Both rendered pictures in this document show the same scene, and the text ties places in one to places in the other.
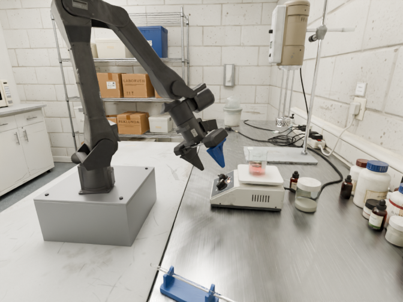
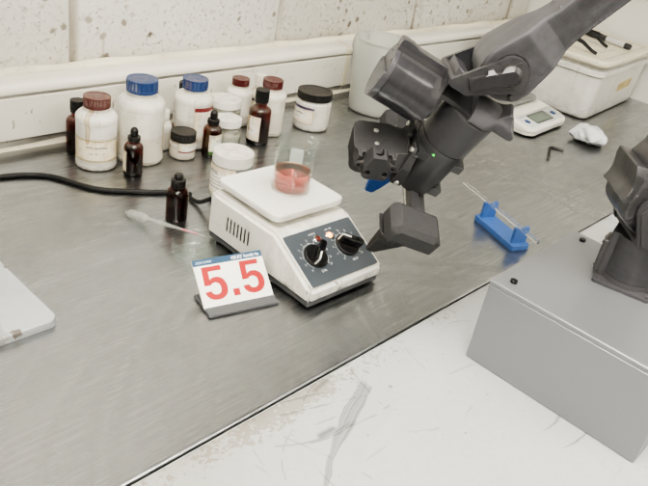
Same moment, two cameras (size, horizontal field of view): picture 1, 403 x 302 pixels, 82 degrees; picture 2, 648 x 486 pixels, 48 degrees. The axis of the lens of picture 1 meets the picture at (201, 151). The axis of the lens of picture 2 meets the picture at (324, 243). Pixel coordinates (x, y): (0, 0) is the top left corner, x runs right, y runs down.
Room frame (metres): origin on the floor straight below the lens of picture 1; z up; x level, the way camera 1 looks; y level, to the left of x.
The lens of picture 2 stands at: (1.30, 0.36, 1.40)
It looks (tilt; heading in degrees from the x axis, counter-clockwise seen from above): 29 degrees down; 213
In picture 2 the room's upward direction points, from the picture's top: 11 degrees clockwise
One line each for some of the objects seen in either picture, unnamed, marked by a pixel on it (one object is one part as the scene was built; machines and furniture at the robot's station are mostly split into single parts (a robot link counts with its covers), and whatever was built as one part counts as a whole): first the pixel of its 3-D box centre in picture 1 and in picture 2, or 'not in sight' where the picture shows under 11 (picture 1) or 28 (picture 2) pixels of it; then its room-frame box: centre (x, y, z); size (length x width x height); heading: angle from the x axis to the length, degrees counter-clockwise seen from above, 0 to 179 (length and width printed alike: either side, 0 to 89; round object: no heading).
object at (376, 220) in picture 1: (379, 213); (212, 132); (0.48, -0.43, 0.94); 0.03 x 0.03 x 0.08
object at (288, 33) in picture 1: (286, 37); not in sight; (1.02, -0.34, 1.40); 0.15 x 0.11 x 0.24; 85
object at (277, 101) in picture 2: not in sight; (269, 105); (0.32, -0.45, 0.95); 0.06 x 0.06 x 0.10
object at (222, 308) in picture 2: not in sight; (235, 283); (0.75, -0.11, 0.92); 0.09 x 0.06 x 0.04; 160
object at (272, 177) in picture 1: (258, 174); (281, 190); (0.62, -0.17, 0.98); 0.12 x 0.12 x 0.01; 83
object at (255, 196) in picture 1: (248, 186); (289, 229); (0.62, -0.14, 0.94); 0.22 x 0.13 x 0.08; 83
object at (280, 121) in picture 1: (285, 97); not in sight; (1.01, -0.36, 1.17); 0.07 x 0.07 x 0.25
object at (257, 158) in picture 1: (256, 161); (294, 164); (0.61, -0.16, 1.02); 0.06 x 0.05 x 0.08; 61
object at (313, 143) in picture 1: (306, 135); not in sight; (1.31, -0.61, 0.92); 0.40 x 0.06 x 0.04; 175
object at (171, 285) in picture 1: (188, 287); (503, 224); (0.30, 0.02, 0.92); 0.10 x 0.03 x 0.04; 62
